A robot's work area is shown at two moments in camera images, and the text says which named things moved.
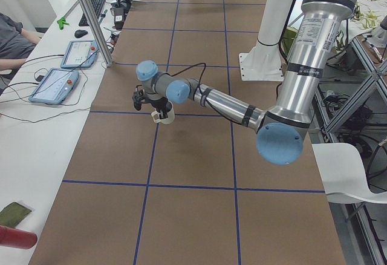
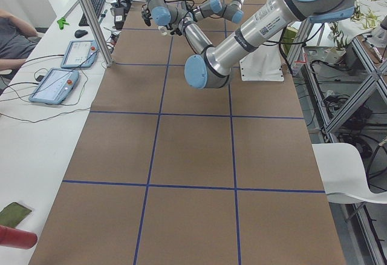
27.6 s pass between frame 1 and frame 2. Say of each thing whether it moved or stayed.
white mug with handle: moved
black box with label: stayed
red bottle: stayed
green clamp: stayed
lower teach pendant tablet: stayed
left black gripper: moved
